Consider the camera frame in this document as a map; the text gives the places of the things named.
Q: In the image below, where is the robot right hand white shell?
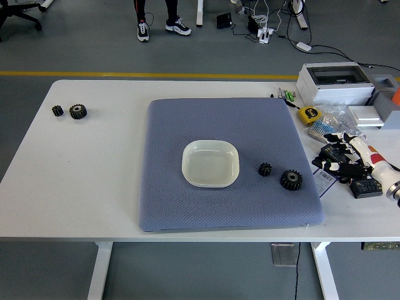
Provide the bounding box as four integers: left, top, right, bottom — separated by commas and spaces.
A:
311, 132, 399, 189

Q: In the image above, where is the large black gear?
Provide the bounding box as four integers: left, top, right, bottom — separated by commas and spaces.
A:
69, 104, 88, 121
279, 169, 303, 191

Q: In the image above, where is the black charger box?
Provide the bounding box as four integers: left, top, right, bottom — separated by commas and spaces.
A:
247, 14, 260, 33

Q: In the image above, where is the white barcode label card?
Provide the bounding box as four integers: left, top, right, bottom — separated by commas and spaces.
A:
312, 167, 338, 198

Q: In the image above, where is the clear plastic bag of screws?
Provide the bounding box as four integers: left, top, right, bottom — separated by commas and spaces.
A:
315, 104, 366, 138

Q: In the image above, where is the grey block with hole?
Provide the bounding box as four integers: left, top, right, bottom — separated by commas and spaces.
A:
365, 73, 400, 118

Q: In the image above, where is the blue resistor strip bundle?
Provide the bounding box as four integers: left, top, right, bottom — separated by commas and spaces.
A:
307, 120, 338, 144

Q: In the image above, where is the green circuit board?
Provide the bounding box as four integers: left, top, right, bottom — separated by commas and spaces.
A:
361, 241, 400, 251

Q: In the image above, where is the yellow tape measure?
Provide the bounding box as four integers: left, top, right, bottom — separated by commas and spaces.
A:
282, 98, 323, 127

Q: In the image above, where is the white table leg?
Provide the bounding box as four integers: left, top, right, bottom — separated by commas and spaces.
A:
86, 242, 114, 300
311, 242, 340, 300

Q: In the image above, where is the blue-grey quilted mat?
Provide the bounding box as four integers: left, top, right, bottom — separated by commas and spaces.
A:
137, 97, 325, 233

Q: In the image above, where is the white square bowl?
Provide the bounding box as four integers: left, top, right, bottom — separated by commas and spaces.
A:
181, 139, 241, 189

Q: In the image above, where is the white power strip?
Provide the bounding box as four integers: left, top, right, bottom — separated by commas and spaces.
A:
257, 27, 275, 44

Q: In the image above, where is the black power adapter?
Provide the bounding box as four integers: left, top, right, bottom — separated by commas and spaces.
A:
216, 12, 233, 29

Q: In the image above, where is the person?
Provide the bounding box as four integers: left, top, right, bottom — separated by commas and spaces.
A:
133, 0, 193, 43

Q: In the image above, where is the black office chair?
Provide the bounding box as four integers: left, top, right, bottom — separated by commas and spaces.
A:
0, 0, 48, 41

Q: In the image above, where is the white flat switch panel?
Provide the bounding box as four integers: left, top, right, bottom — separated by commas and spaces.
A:
347, 105, 386, 128

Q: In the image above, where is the white electrical enclosure box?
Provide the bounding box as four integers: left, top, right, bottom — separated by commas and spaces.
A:
295, 62, 376, 106

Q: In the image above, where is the thin black hanging cable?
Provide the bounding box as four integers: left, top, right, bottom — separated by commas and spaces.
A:
293, 242, 301, 300

